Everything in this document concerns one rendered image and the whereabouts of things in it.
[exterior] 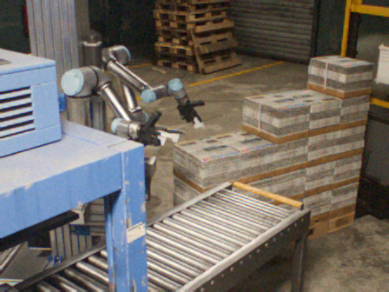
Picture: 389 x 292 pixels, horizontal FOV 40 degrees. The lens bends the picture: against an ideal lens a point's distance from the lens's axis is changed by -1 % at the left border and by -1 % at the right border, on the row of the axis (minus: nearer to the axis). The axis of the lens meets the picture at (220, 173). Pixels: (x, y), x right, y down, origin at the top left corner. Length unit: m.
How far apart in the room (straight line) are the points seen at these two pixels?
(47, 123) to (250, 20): 10.20
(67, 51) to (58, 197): 1.81
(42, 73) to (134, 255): 0.52
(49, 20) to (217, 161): 1.25
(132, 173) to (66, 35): 1.69
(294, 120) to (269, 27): 7.65
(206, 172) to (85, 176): 2.08
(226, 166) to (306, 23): 7.61
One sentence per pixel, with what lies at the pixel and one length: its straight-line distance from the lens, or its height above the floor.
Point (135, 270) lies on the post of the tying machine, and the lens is 1.49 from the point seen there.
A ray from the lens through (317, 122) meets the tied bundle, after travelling 3.79.
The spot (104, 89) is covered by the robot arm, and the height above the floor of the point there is 1.35.
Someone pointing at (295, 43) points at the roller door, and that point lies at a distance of 10.93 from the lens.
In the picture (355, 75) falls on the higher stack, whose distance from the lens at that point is 3.97.
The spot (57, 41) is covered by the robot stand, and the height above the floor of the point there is 1.55.
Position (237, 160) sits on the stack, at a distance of 3.41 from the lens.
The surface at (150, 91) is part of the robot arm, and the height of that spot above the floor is 1.24.
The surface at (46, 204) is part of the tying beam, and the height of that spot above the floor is 1.49.
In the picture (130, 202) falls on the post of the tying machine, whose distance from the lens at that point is 1.39.
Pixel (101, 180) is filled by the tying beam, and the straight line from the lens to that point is 1.30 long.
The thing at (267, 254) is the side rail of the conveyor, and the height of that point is 0.72.
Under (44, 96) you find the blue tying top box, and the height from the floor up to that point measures 1.67.
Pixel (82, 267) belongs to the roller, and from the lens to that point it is 2.31.
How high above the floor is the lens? 2.00
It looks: 22 degrees down
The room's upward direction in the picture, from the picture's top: 2 degrees clockwise
